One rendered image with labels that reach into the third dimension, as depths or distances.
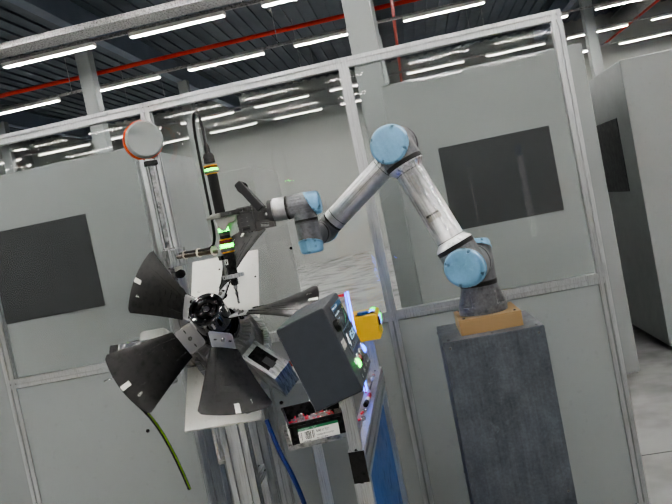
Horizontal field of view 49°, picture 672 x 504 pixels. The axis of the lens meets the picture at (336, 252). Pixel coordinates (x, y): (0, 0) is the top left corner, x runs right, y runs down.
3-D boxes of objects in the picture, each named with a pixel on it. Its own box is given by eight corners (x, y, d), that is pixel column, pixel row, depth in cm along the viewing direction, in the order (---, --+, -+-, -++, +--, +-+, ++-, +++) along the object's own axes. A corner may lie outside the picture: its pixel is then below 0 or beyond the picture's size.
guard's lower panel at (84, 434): (56, 583, 329) (12, 388, 325) (645, 498, 298) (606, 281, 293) (53, 586, 326) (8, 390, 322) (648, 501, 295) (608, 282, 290)
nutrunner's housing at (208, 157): (227, 286, 235) (198, 146, 233) (238, 283, 237) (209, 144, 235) (231, 286, 232) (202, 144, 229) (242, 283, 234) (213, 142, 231)
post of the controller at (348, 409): (351, 447, 181) (335, 370, 180) (362, 445, 181) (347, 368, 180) (350, 452, 178) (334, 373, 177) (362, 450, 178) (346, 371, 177)
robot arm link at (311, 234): (331, 248, 237) (325, 215, 236) (319, 252, 226) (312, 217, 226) (309, 252, 239) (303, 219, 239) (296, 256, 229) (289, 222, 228)
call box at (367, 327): (357, 339, 269) (351, 311, 269) (384, 334, 268) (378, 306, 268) (353, 347, 254) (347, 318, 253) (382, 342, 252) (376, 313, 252)
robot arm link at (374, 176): (407, 119, 235) (309, 226, 250) (398, 117, 224) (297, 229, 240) (432, 144, 233) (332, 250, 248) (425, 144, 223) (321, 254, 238)
